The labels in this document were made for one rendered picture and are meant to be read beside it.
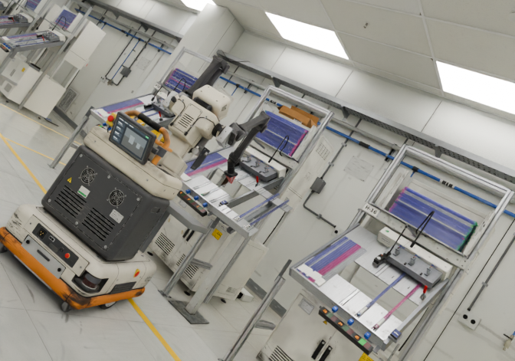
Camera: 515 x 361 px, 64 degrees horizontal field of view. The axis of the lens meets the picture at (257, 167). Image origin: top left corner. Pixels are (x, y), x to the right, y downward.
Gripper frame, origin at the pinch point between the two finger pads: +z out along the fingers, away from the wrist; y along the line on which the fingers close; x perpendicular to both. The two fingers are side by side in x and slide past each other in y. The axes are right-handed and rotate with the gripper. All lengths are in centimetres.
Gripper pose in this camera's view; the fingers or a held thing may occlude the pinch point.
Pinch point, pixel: (231, 182)
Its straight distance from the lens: 335.9
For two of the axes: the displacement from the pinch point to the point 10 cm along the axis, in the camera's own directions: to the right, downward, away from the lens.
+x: -7.2, 2.9, -6.3
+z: -0.4, 8.9, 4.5
